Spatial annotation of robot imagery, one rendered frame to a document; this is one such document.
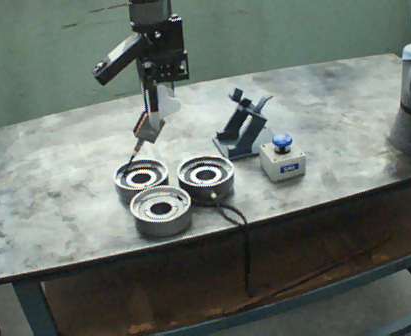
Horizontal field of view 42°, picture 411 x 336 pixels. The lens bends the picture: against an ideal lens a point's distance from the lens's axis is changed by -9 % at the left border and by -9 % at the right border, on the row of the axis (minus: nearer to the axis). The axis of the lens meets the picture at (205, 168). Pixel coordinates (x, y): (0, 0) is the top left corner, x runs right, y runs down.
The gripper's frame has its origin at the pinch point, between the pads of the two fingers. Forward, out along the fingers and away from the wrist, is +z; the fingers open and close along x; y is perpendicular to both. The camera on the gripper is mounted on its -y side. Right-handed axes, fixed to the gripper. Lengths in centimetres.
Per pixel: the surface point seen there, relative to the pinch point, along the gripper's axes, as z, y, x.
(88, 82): 54, -2, 155
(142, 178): 11.5, -3.2, -0.2
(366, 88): 13, 61, 21
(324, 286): 40, 30, -16
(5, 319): 93, -57, 54
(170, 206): 10.8, -0.6, -12.2
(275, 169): 10.3, 20.6, -9.4
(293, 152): 8.7, 25.2, -7.6
